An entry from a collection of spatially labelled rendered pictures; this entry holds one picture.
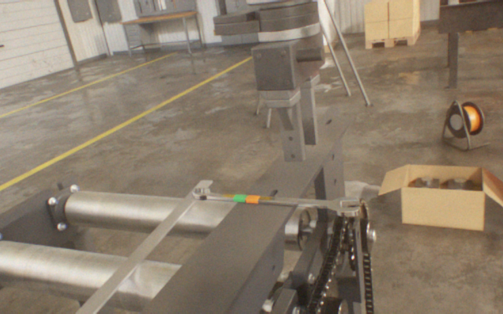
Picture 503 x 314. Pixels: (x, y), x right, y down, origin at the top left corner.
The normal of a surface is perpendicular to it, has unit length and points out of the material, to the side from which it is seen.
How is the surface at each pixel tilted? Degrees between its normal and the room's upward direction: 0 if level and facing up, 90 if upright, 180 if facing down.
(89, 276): 48
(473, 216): 90
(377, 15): 90
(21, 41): 90
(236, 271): 0
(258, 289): 90
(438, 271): 0
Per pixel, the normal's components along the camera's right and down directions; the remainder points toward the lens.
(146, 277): -0.33, -0.58
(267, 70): -0.40, 0.40
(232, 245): -0.14, -0.92
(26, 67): 0.91, 0.03
